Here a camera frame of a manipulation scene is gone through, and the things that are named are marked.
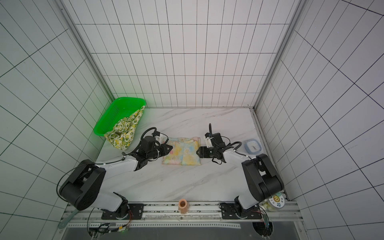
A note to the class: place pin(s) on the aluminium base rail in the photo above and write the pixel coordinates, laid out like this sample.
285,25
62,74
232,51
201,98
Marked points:
166,214

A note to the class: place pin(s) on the right electronics board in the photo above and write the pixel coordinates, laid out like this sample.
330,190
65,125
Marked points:
265,227

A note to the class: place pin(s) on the translucent green strip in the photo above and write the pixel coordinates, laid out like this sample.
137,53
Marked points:
65,222

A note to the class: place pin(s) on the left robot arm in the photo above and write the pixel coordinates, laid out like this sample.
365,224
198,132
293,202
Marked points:
84,186

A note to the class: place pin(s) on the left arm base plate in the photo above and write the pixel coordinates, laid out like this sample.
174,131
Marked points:
132,211

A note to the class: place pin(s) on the electronics board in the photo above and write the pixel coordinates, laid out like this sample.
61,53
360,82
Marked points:
105,228
265,227

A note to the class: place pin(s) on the left electronics board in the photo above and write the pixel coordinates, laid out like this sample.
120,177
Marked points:
105,228

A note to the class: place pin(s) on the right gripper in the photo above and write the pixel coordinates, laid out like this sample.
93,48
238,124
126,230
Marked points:
205,151

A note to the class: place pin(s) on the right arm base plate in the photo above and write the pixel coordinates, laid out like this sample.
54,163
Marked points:
234,211

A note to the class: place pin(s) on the pastel floral skirt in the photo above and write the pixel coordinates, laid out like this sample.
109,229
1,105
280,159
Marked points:
184,152

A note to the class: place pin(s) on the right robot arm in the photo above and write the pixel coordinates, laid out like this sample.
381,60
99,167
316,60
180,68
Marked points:
262,178

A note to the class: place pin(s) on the blue rimmed container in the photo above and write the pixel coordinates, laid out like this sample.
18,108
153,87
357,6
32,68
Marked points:
253,147

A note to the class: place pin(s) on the green lemon print skirt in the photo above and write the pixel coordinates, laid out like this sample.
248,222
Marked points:
122,134

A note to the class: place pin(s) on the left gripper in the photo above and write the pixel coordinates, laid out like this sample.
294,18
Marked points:
162,149

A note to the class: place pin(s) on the green plastic basket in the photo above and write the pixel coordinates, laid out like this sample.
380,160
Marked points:
120,108

